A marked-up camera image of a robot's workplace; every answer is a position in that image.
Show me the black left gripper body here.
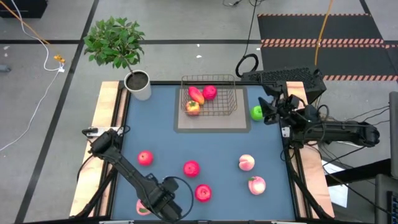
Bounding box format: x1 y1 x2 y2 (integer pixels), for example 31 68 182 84
148 182 178 213

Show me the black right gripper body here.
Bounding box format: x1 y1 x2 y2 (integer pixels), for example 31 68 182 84
275 93 296 125

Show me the green apple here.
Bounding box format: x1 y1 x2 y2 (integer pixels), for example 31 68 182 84
250 105 265 122

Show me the pink peach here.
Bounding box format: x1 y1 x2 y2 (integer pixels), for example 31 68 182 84
238 154 256 172
135 198 152 217
248 175 267 196

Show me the red apple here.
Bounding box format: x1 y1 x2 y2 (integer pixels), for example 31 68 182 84
182 159 201 179
202 85 218 101
194 184 213 203
137 150 154 167

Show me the red-yellow mango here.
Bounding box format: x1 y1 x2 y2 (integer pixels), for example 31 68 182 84
188 86 205 106

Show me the small orange-red fruit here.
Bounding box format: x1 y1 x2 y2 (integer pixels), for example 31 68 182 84
185 100 201 116

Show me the beige mat with grey border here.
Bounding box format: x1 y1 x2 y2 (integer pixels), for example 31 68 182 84
173 86 252 134

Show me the black striped-edge floor mat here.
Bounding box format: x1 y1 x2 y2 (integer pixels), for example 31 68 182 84
256 12 386 46
260 43 398 82

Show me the light wooden side board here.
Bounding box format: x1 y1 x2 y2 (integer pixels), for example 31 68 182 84
285 81 335 218
70 81 128 218

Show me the black desk beam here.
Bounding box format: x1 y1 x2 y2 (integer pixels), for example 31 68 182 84
325 158 392 187

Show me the white paper sheet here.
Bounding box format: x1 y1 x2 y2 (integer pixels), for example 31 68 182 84
322 160 349 208

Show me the white plant pot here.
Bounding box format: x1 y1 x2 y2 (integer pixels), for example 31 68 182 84
123 69 152 101

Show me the dark grey desk unit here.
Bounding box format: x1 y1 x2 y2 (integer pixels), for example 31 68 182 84
374 173 398 224

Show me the small green leafy tree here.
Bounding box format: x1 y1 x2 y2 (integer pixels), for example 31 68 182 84
83 17 146 75

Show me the black floor box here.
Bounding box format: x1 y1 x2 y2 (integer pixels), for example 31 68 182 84
0 0 49 19

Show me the copper wire basket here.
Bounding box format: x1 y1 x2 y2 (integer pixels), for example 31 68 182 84
180 73 239 118

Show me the black floor cable with loop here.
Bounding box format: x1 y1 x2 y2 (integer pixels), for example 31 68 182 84
234 0 261 79

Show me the black aluminium table frame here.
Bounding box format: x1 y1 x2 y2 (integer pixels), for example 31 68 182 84
70 80 335 224

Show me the yellow hanging cable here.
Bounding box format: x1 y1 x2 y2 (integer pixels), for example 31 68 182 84
313 0 335 67

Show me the white floor cable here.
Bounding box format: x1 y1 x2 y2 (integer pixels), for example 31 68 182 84
0 0 66 152

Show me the orange floor cable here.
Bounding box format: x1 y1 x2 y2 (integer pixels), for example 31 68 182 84
0 1 67 64

